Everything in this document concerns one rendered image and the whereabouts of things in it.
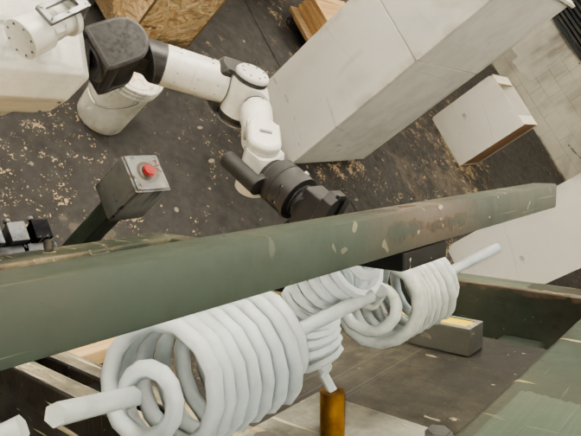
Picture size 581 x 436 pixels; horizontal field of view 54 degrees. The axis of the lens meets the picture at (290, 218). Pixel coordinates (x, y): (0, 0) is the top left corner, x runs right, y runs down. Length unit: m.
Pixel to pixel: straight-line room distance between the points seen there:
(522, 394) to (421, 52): 2.85
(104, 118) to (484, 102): 3.96
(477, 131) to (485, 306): 4.90
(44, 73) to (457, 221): 0.92
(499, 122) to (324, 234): 5.66
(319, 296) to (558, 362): 0.30
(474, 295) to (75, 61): 0.85
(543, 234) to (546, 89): 4.77
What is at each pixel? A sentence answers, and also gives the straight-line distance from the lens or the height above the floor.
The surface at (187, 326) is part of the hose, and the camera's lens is 0.24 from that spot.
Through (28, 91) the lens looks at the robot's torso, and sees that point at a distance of 1.15.
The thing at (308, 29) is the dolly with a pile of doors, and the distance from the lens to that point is 4.90.
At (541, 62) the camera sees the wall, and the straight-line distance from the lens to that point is 9.17.
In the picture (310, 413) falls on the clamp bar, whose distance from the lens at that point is 0.42.
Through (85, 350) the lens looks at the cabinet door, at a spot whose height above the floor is 1.35.
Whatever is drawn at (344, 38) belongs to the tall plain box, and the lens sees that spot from 3.52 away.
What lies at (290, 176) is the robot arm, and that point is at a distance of 1.03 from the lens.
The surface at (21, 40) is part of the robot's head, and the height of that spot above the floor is 1.40.
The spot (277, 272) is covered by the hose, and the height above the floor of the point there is 1.96.
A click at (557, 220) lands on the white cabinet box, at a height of 0.86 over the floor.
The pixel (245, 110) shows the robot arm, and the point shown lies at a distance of 1.24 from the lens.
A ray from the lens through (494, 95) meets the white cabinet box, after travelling 5.90.
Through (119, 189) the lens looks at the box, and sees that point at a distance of 1.67.
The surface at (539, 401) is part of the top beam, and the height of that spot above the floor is 1.89.
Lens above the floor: 2.09
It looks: 37 degrees down
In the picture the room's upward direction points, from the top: 54 degrees clockwise
